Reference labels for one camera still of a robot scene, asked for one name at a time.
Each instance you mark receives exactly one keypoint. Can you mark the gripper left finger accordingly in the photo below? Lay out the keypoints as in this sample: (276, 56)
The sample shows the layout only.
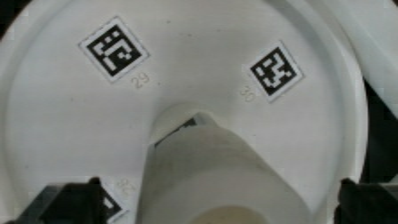
(69, 204)

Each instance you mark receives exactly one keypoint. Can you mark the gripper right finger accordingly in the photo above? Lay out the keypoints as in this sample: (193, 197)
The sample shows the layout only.
(367, 203)

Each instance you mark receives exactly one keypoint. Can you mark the white cylindrical table leg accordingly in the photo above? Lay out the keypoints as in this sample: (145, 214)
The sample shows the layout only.
(211, 185)

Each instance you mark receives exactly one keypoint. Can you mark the white round table top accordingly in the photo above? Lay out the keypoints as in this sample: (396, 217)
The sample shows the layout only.
(113, 60)

